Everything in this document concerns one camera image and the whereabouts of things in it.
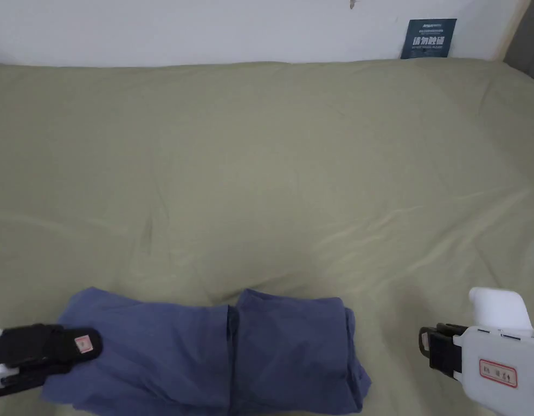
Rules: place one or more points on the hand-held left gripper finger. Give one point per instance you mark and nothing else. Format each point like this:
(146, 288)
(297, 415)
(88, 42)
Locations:
(54, 344)
(37, 376)

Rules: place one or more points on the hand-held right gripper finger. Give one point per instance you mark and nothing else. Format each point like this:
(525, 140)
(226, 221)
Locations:
(427, 342)

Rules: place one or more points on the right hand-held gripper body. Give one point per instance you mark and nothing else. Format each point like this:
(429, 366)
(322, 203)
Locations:
(501, 368)

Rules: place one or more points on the dark blue shirt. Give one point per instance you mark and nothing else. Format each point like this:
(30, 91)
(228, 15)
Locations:
(171, 346)

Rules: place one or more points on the bed with pale green sheet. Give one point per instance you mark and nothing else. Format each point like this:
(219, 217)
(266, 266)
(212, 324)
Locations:
(266, 173)

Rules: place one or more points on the dark blue sign card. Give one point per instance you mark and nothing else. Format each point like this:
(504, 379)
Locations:
(428, 39)

